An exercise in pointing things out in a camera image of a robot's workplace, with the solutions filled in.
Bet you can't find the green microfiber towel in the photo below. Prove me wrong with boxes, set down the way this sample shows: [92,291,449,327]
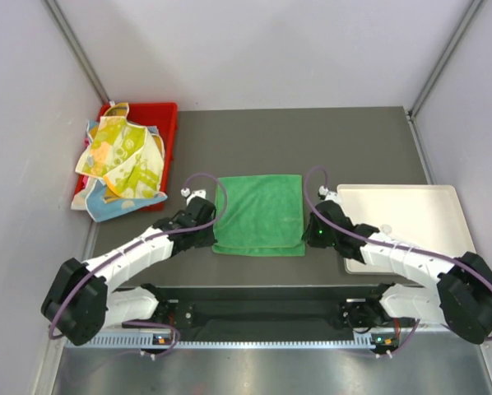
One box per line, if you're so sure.
[212,174,305,258]

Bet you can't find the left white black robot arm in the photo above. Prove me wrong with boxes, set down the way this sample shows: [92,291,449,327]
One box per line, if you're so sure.
[40,191,216,346]

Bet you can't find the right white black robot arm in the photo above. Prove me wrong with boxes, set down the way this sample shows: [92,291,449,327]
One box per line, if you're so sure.
[303,199,492,344]

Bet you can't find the yellow green patterned towel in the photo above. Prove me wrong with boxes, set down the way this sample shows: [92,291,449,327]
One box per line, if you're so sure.
[75,102,165,200]

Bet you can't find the blue patterned towel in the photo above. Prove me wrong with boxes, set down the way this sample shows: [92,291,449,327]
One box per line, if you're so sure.
[72,132,167,222]

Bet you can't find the white square tray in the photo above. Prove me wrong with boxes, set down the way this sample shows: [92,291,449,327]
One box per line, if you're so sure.
[337,184,476,257]

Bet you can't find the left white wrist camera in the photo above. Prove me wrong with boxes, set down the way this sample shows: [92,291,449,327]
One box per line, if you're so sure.
[180,188,207,200]

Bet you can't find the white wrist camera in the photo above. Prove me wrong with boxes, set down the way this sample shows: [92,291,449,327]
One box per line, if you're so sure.
[180,188,207,200]
[318,186,341,205]

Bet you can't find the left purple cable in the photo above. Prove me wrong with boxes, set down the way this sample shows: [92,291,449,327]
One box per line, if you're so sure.
[48,172,229,363]

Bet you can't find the purple cable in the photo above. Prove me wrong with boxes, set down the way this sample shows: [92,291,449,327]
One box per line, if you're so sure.
[304,165,492,358]
[48,172,229,363]

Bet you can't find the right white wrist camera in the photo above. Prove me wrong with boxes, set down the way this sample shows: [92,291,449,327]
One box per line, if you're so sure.
[318,186,341,205]

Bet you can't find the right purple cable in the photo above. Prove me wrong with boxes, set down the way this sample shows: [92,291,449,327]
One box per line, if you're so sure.
[304,165,492,358]

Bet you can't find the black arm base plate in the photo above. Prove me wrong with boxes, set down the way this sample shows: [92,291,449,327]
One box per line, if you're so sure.
[123,286,414,342]

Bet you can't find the aluminium frame rail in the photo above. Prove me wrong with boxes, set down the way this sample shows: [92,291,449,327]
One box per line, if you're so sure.
[417,322,492,345]

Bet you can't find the grey slotted cable duct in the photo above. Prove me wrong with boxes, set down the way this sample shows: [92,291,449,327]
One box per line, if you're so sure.
[64,329,393,351]

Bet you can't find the right aluminium corner post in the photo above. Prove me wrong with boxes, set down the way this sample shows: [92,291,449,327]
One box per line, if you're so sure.
[406,0,485,123]

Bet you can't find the aluminium corner post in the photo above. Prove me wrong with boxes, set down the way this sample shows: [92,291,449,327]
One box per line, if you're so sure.
[406,0,485,123]
[41,0,109,103]

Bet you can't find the left aluminium corner post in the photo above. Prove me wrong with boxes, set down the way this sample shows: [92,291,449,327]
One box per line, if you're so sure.
[41,0,109,103]

